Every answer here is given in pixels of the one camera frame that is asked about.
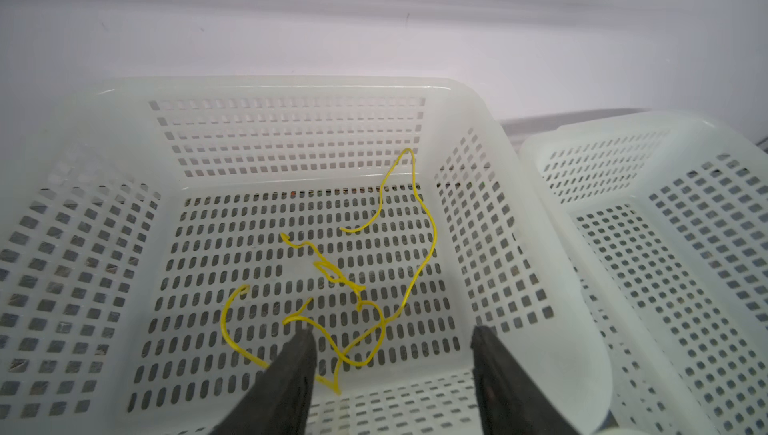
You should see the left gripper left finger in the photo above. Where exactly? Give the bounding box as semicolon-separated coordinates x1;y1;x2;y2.
212;329;317;435

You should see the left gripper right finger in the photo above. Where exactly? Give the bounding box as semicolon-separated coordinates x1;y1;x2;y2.
471;326;576;434

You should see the yellow cable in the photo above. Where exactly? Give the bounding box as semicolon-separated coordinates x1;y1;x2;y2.
219;148;439;395

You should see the rear white plastic basket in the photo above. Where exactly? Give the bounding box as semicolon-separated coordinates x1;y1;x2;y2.
1;78;612;434

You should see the white plastic basket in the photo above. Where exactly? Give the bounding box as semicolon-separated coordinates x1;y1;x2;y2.
1;78;612;434
519;111;767;434

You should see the right white plastic basket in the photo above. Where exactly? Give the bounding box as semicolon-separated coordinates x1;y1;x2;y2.
519;111;767;434

